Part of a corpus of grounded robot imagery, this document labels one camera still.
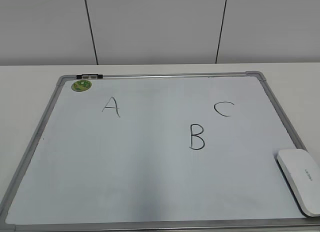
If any white board eraser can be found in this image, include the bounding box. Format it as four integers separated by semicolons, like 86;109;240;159
276;149;320;217

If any round green magnet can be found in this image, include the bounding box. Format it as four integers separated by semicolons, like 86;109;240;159
71;79;92;92

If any white board with grey frame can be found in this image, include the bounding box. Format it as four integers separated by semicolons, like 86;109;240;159
0;71;320;232

